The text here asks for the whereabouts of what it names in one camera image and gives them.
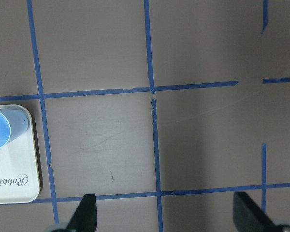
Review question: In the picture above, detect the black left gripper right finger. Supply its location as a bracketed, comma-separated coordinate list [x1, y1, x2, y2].
[233, 191, 289, 232]

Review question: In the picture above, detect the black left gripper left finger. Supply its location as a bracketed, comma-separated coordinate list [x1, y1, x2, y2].
[65, 194, 97, 232]

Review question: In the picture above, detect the blue plastic cup near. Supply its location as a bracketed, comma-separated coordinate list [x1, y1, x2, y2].
[0, 109, 29, 148]

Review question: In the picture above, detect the cream rectangular tray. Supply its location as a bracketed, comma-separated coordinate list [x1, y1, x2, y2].
[0, 104, 41, 204]

